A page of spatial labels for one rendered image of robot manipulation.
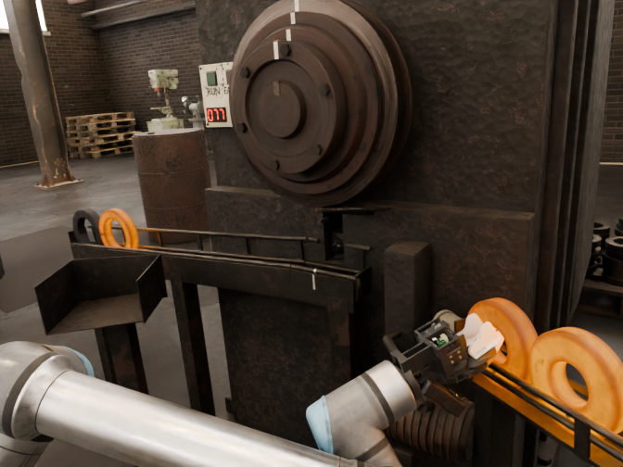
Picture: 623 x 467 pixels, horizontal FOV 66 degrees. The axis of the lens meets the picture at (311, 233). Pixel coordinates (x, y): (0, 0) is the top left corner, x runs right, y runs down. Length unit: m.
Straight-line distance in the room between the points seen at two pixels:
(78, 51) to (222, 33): 11.05
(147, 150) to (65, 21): 8.69
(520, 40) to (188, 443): 0.93
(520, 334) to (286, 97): 0.64
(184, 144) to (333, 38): 2.96
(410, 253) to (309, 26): 0.53
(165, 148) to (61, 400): 3.30
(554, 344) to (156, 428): 0.57
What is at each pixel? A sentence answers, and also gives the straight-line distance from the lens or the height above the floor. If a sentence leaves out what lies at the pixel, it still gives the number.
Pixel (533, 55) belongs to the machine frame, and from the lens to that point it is 1.10.
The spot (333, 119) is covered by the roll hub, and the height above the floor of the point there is 1.09.
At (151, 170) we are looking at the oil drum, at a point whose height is 0.62.
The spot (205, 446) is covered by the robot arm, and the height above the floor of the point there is 0.74.
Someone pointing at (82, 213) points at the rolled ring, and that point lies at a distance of 2.03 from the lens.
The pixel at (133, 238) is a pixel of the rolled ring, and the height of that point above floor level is 0.68.
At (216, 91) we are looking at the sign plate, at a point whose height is 1.16.
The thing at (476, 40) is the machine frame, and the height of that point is 1.23.
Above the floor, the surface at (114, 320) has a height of 0.60.
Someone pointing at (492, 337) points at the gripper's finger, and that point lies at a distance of 0.89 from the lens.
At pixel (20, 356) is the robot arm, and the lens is 0.77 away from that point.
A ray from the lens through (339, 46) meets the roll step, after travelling 1.05.
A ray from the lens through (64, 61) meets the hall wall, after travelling 12.30.
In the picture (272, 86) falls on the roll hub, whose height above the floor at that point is 1.16.
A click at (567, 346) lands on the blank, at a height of 0.78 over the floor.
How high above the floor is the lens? 1.16
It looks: 17 degrees down
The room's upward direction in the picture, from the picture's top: 4 degrees counter-clockwise
